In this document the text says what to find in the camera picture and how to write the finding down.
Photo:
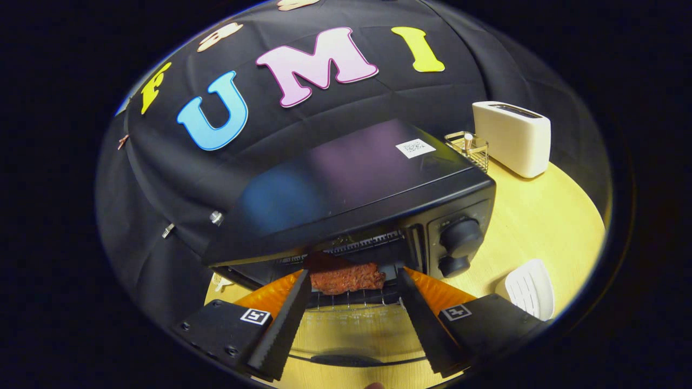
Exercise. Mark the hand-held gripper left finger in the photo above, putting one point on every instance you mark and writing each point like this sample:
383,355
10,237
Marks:
281,329

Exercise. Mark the silver metal clip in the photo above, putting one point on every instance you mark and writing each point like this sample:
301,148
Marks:
168,230

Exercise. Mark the reddish clip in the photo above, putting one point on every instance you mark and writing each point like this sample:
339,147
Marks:
123,142

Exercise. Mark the white ribbed rectangular plate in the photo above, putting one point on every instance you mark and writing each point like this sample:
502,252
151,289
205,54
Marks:
532,289

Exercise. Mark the black toaster oven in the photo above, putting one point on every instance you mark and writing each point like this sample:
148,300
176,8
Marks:
351,173

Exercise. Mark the white bread toaster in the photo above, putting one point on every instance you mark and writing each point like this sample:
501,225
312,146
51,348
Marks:
513,140

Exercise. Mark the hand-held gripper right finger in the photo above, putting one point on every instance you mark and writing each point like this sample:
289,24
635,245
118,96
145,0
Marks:
430,332

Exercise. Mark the reddish brown meat slice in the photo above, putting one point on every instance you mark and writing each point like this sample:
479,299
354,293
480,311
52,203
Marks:
346,278

